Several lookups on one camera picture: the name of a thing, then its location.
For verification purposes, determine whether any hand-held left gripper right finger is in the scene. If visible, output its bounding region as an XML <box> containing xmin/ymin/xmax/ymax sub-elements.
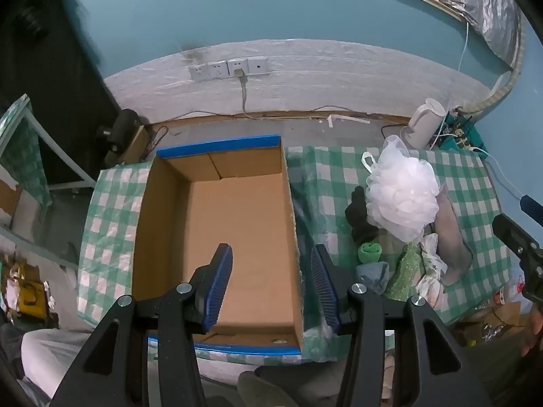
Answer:
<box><xmin>311</xmin><ymin>244</ymin><xmax>493</xmax><ymax>407</ymax></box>

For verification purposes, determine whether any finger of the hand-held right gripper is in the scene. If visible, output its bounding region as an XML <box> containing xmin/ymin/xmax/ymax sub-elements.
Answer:
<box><xmin>521</xmin><ymin>195</ymin><xmax>543</xmax><ymax>218</ymax></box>
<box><xmin>492</xmin><ymin>214</ymin><xmax>543</xmax><ymax>304</ymax></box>

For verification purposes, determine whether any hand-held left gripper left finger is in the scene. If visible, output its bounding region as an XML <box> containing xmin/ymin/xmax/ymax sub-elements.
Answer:
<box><xmin>50</xmin><ymin>243</ymin><xmax>234</xmax><ymax>407</ymax></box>

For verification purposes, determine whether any blue-grey cloth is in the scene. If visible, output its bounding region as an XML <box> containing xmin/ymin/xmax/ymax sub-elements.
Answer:
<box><xmin>355</xmin><ymin>261</ymin><xmax>390</xmax><ymax>295</ymax></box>

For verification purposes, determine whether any taupe grey towel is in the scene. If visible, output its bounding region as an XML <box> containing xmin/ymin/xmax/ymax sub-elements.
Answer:
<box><xmin>433</xmin><ymin>189</ymin><xmax>473</xmax><ymax>285</ymax></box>

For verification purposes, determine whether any light green sock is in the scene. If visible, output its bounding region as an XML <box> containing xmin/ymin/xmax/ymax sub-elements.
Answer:
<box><xmin>357</xmin><ymin>241</ymin><xmax>382</xmax><ymax>266</ymax></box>

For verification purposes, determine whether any black glove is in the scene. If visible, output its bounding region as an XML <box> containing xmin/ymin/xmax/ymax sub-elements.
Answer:
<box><xmin>344</xmin><ymin>187</ymin><xmax>380</xmax><ymax>247</ymax></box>

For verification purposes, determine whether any green sequin cloth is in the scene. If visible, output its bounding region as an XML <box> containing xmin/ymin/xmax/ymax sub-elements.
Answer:
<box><xmin>384</xmin><ymin>241</ymin><xmax>425</xmax><ymax>302</ymax></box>

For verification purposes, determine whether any white patterned cloth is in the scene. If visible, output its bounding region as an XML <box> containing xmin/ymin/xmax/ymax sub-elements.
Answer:
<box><xmin>415</xmin><ymin>233</ymin><xmax>448</xmax><ymax>306</ymax></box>

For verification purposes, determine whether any white mesh bath pouf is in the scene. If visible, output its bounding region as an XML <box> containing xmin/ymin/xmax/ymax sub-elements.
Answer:
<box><xmin>361</xmin><ymin>135</ymin><xmax>439</xmax><ymax>242</ymax></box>

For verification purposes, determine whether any person's right hand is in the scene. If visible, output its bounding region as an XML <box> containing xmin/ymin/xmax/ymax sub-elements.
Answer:
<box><xmin>522</xmin><ymin>305</ymin><xmax>543</xmax><ymax>357</ymax></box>

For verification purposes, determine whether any clear plastic bag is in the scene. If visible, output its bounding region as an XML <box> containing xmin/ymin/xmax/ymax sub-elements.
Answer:
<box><xmin>501</xmin><ymin>280</ymin><xmax>527</xmax><ymax>307</ymax></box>

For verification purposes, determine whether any green power strip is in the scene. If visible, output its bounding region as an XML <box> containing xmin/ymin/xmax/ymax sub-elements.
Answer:
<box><xmin>437</xmin><ymin>114</ymin><xmax>481</xmax><ymax>151</ymax></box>

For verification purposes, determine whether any green white checkered tablecloth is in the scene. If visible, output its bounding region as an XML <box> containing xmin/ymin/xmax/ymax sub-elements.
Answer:
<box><xmin>76</xmin><ymin>146</ymin><xmax>514</xmax><ymax>367</ymax></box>

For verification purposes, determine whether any white electric kettle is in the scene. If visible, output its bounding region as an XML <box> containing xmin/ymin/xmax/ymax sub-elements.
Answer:
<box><xmin>401</xmin><ymin>98</ymin><xmax>447</xmax><ymax>150</ymax></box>

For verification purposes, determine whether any grey slipper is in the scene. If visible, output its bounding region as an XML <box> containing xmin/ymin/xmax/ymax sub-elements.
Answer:
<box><xmin>64</xmin><ymin>241</ymin><xmax>80</xmax><ymax>270</ymax></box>

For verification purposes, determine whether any small brown cardboard box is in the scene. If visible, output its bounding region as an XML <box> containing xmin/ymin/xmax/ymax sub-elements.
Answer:
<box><xmin>123</xmin><ymin>125</ymin><xmax>152</xmax><ymax>164</ymax></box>

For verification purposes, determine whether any person's grey trousered leg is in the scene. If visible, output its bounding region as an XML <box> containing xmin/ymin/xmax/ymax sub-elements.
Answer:
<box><xmin>21</xmin><ymin>328</ymin><xmax>99</xmax><ymax>407</ymax></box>

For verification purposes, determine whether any black cylindrical device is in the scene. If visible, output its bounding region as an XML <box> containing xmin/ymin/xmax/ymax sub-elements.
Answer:
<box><xmin>97</xmin><ymin>109</ymin><xmax>143</xmax><ymax>166</ymax></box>

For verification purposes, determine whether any yellow bag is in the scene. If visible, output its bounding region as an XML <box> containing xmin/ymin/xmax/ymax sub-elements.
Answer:
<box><xmin>17</xmin><ymin>263</ymin><xmax>48</xmax><ymax>318</ymax></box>

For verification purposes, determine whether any silver foil curtain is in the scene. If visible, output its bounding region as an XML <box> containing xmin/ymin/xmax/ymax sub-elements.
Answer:
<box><xmin>437</xmin><ymin>0</ymin><xmax>523</xmax><ymax>65</ymax></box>

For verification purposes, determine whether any beige corrugated hose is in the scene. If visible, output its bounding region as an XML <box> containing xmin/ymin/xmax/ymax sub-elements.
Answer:
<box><xmin>467</xmin><ymin>21</ymin><xmax>527</xmax><ymax>114</ymax></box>

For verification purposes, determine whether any thin white hanging cable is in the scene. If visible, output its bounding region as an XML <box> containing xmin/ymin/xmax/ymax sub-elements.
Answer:
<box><xmin>445</xmin><ymin>21</ymin><xmax>470</xmax><ymax>111</ymax></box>

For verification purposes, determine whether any grey plug with cable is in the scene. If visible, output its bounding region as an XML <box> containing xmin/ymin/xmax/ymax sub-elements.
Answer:
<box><xmin>235</xmin><ymin>68</ymin><xmax>252</xmax><ymax>118</ymax></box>

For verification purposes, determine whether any grey metal frame table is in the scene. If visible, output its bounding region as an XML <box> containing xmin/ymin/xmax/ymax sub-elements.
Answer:
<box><xmin>0</xmin><ymin>93</ymin><xmax>96</xmax><ymax>242</ymax></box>

